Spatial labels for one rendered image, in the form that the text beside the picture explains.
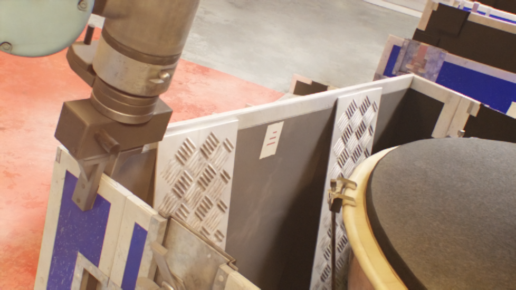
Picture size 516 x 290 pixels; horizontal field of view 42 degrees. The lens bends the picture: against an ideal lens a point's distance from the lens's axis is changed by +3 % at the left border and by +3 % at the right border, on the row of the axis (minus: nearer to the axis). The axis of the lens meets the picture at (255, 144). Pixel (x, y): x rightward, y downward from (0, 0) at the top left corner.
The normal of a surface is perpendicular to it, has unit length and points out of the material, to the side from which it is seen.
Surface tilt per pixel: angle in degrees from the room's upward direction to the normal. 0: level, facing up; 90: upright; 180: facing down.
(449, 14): 90
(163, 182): 79
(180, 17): 100
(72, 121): 90
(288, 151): 90
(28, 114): 0
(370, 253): 13
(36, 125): 0
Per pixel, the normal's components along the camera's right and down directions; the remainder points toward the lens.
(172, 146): 0.77, 0.27
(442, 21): -0.36, 0.31
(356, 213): 0.02, -0.92
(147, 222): -0.63, 0.18
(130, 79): -0.06, 0.50
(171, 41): 0.61, 0.60
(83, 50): 0.37, -0.79
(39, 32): 0.31, 0.46
